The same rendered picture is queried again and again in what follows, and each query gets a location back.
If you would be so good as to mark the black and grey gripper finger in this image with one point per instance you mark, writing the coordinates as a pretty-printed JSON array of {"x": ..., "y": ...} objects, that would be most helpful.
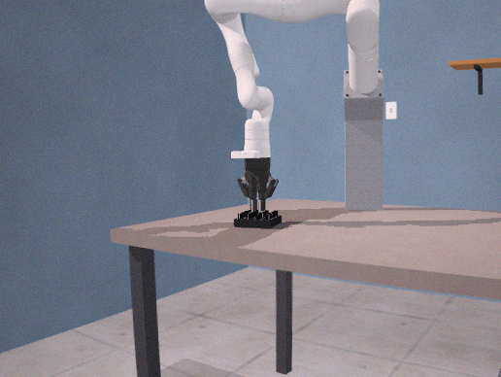
[
  {"x": 266, "y": 192},
  {"x": 249, "y": 191}
]

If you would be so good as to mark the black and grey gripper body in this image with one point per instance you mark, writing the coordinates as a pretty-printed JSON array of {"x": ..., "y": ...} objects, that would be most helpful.
[{"x": 262, "y": 166}]

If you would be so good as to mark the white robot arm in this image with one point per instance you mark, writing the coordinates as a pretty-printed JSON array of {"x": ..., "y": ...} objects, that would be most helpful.
[{"x": 362, "y": 23}]

